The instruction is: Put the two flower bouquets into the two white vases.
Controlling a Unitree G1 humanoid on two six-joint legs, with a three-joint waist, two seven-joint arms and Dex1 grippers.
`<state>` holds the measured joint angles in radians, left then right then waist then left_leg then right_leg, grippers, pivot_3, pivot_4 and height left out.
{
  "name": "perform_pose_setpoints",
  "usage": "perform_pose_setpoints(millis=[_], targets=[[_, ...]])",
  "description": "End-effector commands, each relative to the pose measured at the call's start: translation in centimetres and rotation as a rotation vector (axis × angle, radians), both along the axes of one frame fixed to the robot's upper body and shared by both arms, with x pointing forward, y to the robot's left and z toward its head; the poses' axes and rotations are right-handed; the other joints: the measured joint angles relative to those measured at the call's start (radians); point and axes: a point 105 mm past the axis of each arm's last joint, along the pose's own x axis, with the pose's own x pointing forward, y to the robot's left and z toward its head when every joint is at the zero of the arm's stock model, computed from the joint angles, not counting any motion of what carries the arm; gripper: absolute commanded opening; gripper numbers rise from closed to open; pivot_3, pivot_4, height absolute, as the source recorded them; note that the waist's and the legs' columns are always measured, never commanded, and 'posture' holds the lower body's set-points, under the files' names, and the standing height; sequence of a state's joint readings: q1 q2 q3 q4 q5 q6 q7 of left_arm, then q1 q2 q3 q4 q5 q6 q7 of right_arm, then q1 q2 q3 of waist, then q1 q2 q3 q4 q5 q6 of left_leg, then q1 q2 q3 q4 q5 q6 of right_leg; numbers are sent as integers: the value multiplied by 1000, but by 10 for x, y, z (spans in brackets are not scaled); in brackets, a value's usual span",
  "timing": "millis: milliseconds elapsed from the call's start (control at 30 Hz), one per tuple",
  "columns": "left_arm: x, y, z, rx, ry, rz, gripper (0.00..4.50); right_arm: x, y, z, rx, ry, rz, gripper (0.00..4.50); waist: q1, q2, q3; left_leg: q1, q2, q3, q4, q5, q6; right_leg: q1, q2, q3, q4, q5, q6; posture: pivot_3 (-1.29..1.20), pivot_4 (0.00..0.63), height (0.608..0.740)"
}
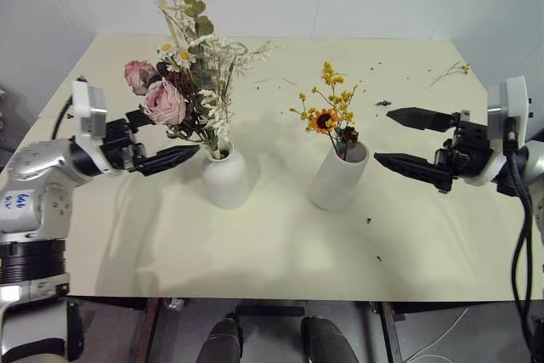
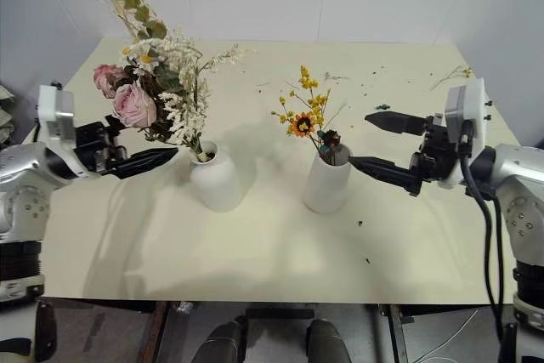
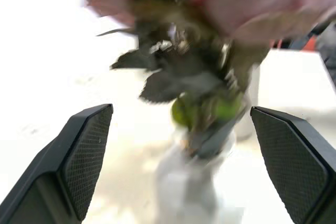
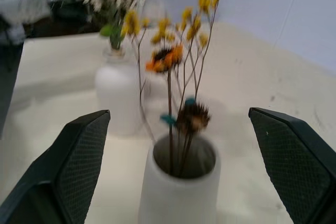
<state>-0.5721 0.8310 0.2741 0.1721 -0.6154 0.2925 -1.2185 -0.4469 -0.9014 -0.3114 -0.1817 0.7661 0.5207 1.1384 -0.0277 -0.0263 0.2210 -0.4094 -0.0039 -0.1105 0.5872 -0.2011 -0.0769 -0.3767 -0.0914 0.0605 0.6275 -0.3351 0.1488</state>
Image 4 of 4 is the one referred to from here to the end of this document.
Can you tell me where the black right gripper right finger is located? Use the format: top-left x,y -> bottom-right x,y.
248,107 -> 336,224

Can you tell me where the yellow and orange flower bouquet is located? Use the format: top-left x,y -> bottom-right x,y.
121,0 -> 227,177

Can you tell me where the round white bottle vase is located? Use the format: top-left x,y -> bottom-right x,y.
94,48 -> 155,137

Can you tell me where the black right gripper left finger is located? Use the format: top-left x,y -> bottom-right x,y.
0,109 -> 111,224

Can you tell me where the tall white cylinder vase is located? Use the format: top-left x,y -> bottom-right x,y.
138,132 -> 222,224

